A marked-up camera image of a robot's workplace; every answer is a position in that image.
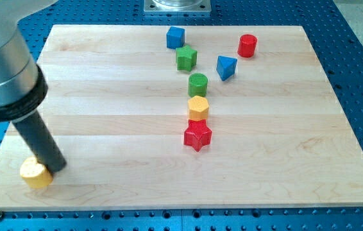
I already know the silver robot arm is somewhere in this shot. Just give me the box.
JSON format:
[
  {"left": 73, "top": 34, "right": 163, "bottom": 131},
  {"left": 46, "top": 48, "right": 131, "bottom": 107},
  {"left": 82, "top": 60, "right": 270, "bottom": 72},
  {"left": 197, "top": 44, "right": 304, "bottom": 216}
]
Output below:
[{"left": 0, "top": 0, "right": 54, "bottom": 122}]

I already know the green cylinder block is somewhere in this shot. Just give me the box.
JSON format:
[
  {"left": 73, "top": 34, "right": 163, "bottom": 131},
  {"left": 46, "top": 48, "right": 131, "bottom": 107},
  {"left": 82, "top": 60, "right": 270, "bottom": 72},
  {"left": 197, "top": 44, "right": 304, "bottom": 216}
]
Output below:
[{"left": 188, "top": 73, "right": 208, "bottom": 98}]

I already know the wooden board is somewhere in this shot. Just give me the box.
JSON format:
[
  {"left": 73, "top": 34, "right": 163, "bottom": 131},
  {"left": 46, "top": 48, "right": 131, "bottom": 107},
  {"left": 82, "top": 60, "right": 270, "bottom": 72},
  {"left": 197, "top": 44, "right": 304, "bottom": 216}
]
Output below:
[{"left": 0, "top": 25, "right": 363, "bottom": 211}]

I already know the red star block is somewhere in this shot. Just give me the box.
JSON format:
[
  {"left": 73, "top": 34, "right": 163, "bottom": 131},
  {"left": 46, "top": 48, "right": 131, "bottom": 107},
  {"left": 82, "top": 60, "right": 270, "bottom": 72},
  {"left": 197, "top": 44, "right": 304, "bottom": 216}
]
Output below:
[{"left": 183, "top": 119, "right": 212, "bottom": 151}]

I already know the blue cube block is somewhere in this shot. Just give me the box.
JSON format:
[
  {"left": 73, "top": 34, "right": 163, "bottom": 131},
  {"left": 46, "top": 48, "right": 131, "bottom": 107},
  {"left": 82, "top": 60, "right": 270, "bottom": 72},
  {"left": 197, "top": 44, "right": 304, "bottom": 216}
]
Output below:
[{"left": 166, "top": 26, "right": 185, "bottom": 49}]

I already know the red cylinder block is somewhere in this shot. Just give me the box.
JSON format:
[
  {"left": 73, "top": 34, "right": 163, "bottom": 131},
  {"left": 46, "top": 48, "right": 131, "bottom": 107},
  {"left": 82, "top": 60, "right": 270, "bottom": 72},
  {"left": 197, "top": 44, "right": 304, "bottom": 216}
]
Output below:
[{"left": 237, "top": 34, "right": 258, "bottom": 58}]

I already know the green star block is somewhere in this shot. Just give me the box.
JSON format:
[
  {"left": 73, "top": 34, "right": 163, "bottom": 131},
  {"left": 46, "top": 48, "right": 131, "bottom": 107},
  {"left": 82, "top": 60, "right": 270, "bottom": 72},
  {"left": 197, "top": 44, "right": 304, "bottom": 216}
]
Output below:
[{"left": 176, "top": 45, "right": 198, "bottom": 71}]

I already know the yellow hexagon block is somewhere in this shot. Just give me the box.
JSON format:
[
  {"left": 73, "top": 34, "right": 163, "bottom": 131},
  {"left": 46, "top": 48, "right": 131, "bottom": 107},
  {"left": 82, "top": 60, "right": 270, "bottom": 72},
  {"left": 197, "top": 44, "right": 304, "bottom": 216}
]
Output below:
[{"left": 187, "top": 96, "right": 210, "bottom": 121}]

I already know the yellow heart block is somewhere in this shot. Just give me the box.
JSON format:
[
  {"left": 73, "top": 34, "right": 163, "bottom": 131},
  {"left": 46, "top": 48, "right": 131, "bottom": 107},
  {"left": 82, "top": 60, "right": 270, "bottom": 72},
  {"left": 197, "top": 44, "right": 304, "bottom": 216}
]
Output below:
[{"left": 19, "top": 156, "right": 53, "bottom": 189}]

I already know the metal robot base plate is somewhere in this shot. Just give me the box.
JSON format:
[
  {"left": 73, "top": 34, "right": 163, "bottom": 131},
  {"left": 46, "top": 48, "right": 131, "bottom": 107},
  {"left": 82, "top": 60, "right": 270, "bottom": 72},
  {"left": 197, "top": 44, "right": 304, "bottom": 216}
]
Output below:
[{"left": 144, "top": 0, "right": 212, "bottom": 13}]

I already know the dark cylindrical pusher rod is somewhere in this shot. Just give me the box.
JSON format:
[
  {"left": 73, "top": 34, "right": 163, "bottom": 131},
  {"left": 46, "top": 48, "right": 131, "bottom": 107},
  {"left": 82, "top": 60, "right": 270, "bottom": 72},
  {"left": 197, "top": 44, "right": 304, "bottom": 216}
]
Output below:
[{"left": 12, "top": 110, "right": 66, "bottom": 173}]

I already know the blue triangle block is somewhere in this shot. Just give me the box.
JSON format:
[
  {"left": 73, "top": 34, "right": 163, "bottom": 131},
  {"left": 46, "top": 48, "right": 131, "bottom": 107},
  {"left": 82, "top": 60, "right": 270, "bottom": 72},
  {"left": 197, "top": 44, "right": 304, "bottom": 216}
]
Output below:
[{"left": 216, "top": 56, "right": 237, "bottom": 81}]

